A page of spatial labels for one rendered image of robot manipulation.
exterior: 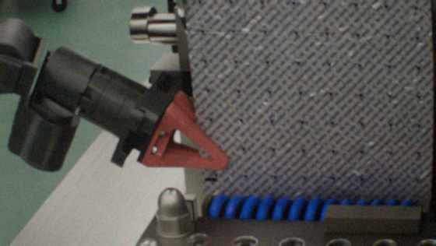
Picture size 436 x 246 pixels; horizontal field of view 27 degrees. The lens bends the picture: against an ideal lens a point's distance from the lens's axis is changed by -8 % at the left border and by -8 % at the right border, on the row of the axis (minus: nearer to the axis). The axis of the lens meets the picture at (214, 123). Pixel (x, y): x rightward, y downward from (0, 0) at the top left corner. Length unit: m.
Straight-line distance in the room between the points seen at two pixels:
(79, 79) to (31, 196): 2.41
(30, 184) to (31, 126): 2.45
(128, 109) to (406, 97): 0.27
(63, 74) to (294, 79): 0.22
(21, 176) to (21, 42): 2.58
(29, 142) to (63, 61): 0.10
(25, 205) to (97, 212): 2.05
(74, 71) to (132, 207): 0.35
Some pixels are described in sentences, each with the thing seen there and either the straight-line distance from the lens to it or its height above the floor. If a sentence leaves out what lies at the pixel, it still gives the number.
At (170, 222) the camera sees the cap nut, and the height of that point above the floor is 1.05.
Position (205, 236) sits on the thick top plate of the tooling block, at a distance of 0.88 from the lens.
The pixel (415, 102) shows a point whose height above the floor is 1.14.
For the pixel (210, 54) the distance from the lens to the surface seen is 0.88.
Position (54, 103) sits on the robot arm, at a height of 1.13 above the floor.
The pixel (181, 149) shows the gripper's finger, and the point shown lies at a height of 1.08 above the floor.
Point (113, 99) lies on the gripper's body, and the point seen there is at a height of 1.14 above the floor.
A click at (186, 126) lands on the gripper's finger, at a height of 1.11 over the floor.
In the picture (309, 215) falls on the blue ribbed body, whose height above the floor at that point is 1.03.
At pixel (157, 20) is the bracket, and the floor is 1.19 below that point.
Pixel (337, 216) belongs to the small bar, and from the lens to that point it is 0.86.
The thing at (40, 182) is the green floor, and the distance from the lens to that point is 3.41.
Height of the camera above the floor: 1.47
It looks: 23 degrees down
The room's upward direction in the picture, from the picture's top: 5 degrees counter-clockwise
